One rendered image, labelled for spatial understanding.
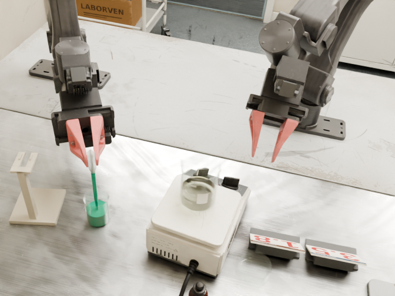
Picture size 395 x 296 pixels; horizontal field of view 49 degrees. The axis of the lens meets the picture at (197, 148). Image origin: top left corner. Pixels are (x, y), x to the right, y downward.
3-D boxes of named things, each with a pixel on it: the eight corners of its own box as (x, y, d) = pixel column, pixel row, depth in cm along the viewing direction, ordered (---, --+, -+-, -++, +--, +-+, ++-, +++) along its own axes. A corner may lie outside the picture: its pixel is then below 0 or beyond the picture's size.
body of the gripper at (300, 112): (307, 118, 72) (317, 77, 73) (247, 103, 72) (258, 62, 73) (298, 126, 78) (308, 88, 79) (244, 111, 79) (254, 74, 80)
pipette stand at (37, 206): (23, 189, 81) (9, 138, 73) (66, 192, 81) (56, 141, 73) (9, 223, 75) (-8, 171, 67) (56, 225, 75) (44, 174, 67)
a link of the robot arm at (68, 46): (103, 53, 72) (93, 20, 80) (48, 58, 70) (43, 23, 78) (106, 108, 80) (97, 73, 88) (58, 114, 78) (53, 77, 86)
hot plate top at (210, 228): (177, 175, 76) (177, 171, 75) (242, 196, 73) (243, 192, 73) (148, 224, 67) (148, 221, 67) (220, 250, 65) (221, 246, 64)
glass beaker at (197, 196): (223, 199, 72) (230, 163, 66) (200, 222, 68) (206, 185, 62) (190, 180, 75) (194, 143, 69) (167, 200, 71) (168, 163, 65)
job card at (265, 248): (250, 228, 78) (254, 214, 76) (299, 238, 78) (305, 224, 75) (247, 256, 74) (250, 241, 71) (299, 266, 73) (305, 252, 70)
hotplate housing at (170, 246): (187, 177, 87) (190, 147, 82) (250, 197, 84) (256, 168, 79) (139, 265, 71) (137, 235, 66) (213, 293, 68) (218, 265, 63)
